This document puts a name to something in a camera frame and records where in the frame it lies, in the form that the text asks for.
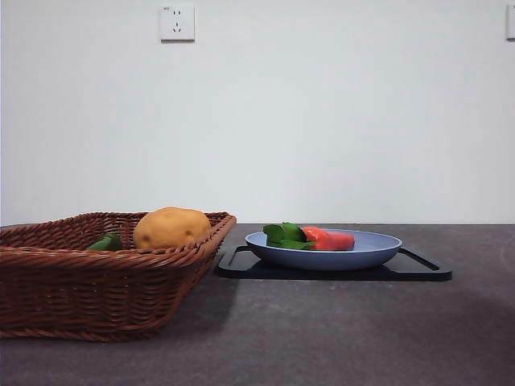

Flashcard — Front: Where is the orange carrot with green leaves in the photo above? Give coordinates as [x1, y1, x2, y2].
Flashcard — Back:
[262, 221, 356, 252]

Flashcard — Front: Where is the light blue round plate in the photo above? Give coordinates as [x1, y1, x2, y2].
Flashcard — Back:
[245, 229, 403, 271]

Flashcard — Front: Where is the yellow potato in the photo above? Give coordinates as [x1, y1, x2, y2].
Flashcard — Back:
[133, 206, 212, 250]

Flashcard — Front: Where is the black rectangular tray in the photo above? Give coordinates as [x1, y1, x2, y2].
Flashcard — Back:
[217, 244, 453, 281]

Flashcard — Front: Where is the green chili pepper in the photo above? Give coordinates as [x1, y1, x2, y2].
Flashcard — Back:
[84, 232, 123, 251]

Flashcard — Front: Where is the brown woven wicker basket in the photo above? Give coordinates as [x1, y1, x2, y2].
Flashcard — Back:
[0, 211, 237, 343]

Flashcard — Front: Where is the white wall power socket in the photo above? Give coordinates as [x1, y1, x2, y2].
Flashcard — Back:
[160, 3, 196, 43]

